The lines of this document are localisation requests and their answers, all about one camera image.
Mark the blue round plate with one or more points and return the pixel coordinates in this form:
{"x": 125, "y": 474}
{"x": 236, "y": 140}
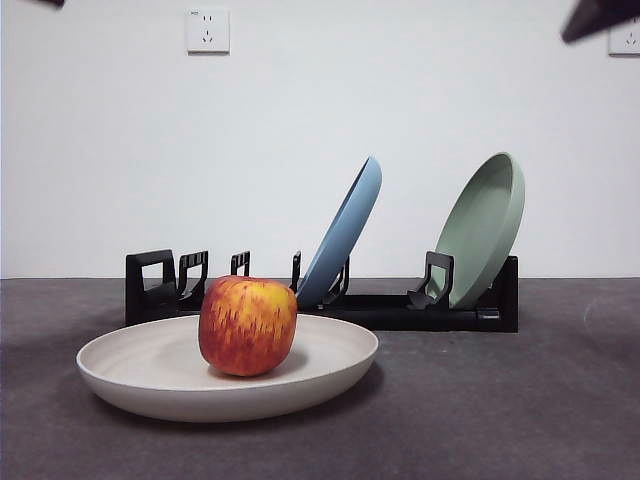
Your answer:
{"x": 345, "y": 225}

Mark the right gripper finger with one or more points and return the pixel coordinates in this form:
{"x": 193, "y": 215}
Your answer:
{"x": 600, "y": 17}

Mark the black plate rack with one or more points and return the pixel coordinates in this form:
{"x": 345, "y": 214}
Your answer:
{"x": 400, "y": 317}

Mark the green round plate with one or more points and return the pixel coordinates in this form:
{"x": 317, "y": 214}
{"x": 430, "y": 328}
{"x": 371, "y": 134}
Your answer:
{"x": 480, "y": 220}

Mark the cream yellow round plate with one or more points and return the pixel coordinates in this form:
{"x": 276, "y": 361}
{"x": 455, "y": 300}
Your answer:
{"x": 150, "y": 370}

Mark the white wall socket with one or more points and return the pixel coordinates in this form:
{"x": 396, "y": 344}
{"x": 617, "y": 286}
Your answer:
{"x": 208, "y": 31}
{"x": 627, "y": 46}

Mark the red yellow apple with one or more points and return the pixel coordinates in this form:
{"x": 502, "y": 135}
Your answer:
{"x": 247, "y": 325}

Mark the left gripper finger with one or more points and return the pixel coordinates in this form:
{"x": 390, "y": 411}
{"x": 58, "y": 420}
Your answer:
{"x": 50, "y": 2}

